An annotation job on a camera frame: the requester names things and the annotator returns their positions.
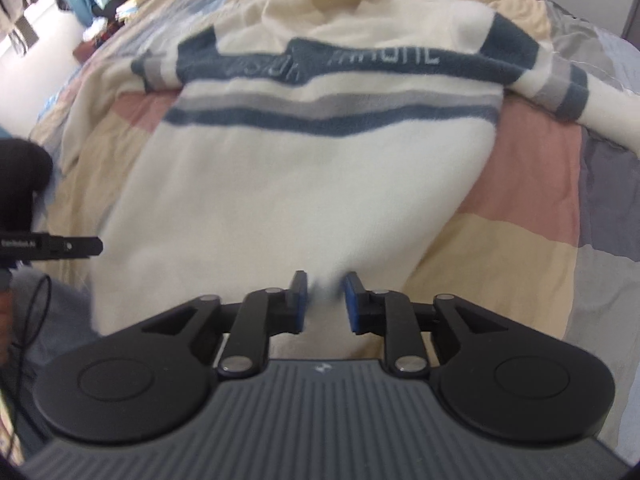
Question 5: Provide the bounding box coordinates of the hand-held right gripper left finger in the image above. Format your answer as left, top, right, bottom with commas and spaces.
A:
142, 271, 308, 380

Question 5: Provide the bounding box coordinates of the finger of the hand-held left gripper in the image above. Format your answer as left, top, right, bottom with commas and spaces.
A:
47, 235, 104, 259

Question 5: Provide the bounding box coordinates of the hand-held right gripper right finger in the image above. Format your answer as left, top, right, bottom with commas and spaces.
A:
342, 271, 508, 380

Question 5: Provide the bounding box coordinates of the cream sweater with blue stripes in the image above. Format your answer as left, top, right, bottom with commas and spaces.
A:
60, 0, 640, 346

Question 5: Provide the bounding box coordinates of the patchwork checked quilt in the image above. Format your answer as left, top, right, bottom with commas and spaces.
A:
10, 0, 640, 461

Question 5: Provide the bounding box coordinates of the grey door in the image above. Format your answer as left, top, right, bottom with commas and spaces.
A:
622, 0, 640, 41

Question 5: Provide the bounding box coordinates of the black cable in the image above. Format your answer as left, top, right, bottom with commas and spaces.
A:
0, 274, 53, 456

